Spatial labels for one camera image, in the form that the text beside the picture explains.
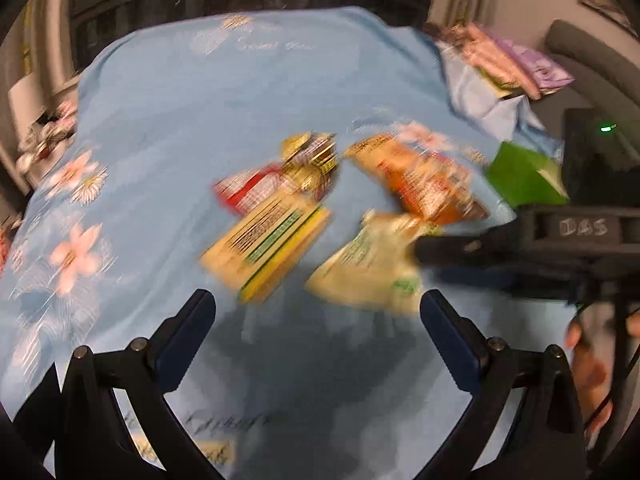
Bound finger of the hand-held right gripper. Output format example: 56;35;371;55
414;227;523;268

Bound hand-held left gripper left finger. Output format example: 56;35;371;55
12;288;223;480

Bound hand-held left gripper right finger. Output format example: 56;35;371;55
419;289;588;480

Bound orange snack packet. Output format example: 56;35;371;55
345;132;488;225

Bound green container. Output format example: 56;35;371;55
486;141;570;208

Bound pale cream snack packet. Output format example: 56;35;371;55
306;210;441;313

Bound yellow cracker packet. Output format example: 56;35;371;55
200;195;332;303

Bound red and white snack packet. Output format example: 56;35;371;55
214;162;288;216

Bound gold snack packet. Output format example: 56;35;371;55
280;131;341;196

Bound person's right hand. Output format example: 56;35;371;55
565;305;640;436

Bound crumpled pale blue cloth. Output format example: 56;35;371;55
439;45;561;148

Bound folded purple cloth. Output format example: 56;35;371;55
492;30;575;95

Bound grey sofa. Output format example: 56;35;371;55
542;20;640;126

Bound blue floral cloth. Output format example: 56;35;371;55
0;6;576;480

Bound pile of wrappers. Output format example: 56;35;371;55
15;100;78;171

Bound white box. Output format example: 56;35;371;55
7;75;56;133

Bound dark window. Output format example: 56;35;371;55
65;0;441;76

